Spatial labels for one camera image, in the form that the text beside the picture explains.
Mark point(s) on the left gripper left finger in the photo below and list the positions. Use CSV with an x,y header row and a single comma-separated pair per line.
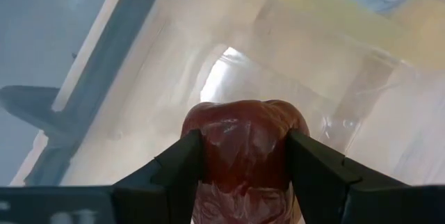
x,y
167,189

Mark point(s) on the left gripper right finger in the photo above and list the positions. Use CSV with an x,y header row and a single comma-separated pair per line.
x,y
323,182

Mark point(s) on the dark red-brown toy fruit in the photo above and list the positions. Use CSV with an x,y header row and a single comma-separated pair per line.
x,y
243,140

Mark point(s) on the clear plastic bin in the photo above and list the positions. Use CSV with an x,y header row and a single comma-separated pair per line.
x,y
278,78

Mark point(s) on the black metal table frame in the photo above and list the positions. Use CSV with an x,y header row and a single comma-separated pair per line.
x,y
104,60

